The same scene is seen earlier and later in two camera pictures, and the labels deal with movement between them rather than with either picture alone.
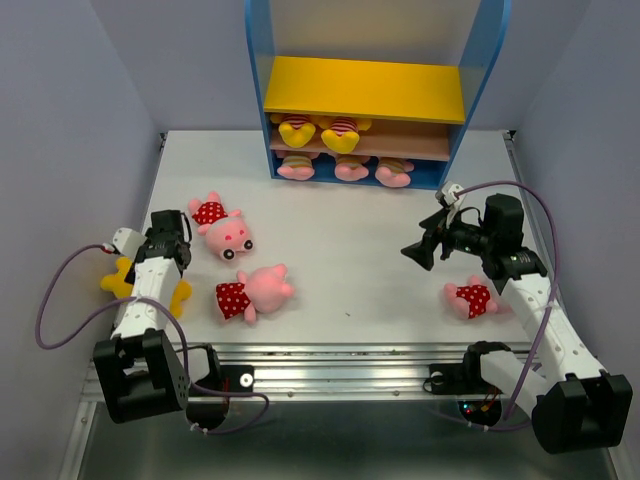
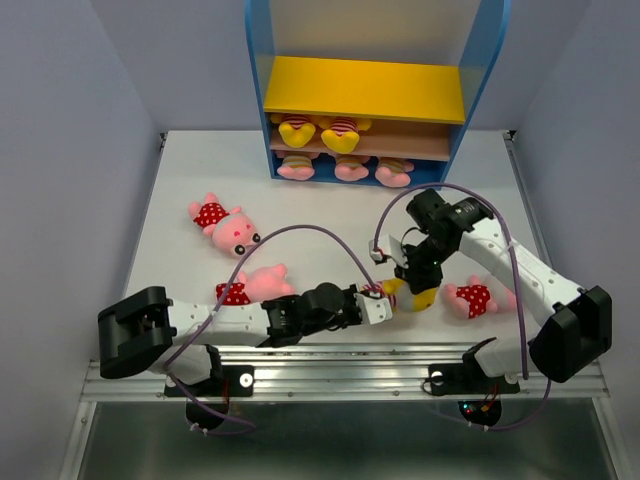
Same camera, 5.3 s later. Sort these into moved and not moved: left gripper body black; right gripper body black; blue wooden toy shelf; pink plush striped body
Moved: left gripper body black; right gripper body black
Not moved: pink plush striped body; blue wooden toy shelf
